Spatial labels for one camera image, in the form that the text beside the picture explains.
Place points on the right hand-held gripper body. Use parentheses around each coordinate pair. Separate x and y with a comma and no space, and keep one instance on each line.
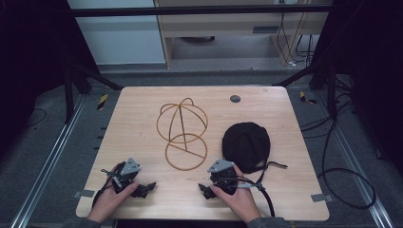
(221,177)

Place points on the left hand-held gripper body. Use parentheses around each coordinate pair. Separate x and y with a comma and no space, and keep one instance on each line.
(129,167)

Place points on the person's right hand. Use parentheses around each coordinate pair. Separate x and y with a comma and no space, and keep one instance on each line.
(237,201)

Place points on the person's left hand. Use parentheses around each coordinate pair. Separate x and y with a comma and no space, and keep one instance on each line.
(109,199)

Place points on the black cap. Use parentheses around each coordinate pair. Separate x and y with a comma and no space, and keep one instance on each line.
(245,145)

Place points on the yellow black hazard tape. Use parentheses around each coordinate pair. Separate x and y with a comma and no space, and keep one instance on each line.
(306,98)
(102,102)

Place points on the grey table grommet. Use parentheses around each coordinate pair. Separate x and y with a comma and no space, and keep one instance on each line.
(235,98)

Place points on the white cabinet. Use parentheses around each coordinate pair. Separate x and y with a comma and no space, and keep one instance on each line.
(120,38)

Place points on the black curtain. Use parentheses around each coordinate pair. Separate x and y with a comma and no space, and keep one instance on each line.
(374,79)
(31,63)

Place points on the light wooden desk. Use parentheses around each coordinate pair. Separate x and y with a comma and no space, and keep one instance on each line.
(228,25)

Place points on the grey metal table bracket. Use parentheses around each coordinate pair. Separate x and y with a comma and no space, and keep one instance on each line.
(85,193)
(321,198)

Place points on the aluminium floor rail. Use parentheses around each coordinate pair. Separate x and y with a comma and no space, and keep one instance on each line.
(358,167)
(47,164)

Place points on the black metal frame stand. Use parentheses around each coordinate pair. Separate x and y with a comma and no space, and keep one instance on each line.
(69,95)
(331,95)

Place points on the black horizontal frame bar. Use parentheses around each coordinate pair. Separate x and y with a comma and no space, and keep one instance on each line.
(190,10)

